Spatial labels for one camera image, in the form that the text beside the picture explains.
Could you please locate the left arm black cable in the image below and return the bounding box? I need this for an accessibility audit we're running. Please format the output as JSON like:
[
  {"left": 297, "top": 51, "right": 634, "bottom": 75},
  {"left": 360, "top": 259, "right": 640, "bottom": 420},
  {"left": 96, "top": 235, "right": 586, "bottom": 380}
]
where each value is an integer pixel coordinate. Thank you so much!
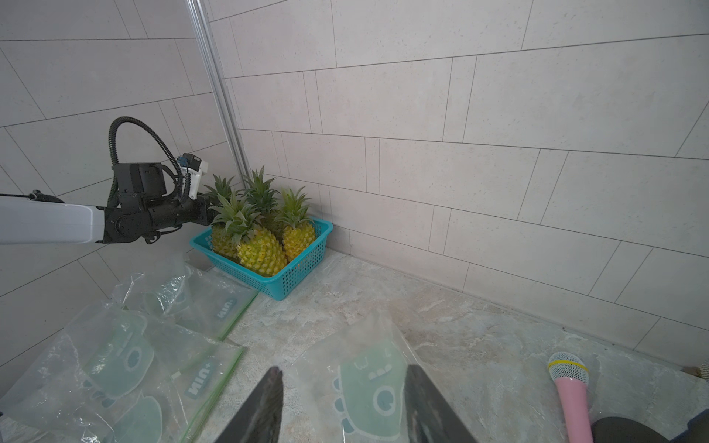
[{"left": 106, "top": 115, "right": 186, "bottom": 209}]

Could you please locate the clear zip-top bag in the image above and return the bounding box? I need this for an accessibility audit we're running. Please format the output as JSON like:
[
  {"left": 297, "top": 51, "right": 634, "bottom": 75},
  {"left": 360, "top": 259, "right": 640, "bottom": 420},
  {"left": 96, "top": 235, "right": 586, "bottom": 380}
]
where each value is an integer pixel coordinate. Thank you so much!
[
  {"left": 292, "top": 310, "right": 422, "bottom": 442},
  {"left": 1, "top": 304, "right": 245, "bottom": 442},
  {"left": 111, "top": 255, "right": 258, "bottom": 341}
]

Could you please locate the pink toy microphone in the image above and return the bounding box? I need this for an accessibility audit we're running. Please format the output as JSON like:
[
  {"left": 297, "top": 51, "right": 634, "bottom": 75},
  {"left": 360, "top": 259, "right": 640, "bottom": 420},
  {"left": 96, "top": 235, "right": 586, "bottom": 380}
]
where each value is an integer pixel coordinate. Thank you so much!
[{"left": 548, "top": 352, "right": 593, "bottom": 443}]

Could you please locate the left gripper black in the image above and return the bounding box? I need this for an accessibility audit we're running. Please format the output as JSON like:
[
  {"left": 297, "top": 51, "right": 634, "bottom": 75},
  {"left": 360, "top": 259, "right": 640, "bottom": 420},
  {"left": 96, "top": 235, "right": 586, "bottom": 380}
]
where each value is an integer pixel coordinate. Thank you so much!
[{"left": 149, "top": 195, "right": 213, "bottom": 230}]

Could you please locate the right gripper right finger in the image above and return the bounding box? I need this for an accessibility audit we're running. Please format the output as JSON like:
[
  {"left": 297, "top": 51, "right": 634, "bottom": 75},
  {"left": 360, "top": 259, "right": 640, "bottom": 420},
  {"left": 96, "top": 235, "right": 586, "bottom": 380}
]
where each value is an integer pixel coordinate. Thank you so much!
[{"left": 404, "top": 365, "right": 477, "bottom": 443}]

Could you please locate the teal plastic basket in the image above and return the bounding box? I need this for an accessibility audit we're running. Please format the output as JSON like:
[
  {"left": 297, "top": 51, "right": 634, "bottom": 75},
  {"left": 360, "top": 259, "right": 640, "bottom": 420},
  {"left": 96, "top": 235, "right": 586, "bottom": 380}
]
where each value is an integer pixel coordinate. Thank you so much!
[{"left": 190, "top": 218, "right": 333, "bottom": 301}]

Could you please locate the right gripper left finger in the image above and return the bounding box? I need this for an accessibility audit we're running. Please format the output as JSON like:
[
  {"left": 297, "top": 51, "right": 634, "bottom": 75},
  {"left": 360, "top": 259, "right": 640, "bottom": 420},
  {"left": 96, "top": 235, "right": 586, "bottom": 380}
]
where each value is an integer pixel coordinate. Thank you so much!
[{"left": 215, "top": 367, "right": 284, "bottom": 443}]

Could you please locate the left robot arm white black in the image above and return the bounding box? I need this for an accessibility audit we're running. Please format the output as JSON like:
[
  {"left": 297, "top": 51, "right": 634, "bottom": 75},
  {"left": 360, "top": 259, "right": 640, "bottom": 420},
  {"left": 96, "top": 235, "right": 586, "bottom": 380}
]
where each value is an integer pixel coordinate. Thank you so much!
[{"left": 1, "top": 195, "right": 215, "bottom": 245}]

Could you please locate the pineapple yellow orange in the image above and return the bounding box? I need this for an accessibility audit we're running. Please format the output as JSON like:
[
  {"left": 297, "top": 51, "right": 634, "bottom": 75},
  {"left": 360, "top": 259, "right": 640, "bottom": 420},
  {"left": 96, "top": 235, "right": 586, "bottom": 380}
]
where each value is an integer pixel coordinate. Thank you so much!
[{"left": 277, "top": 188, "right": 316, "bottom": 262}]

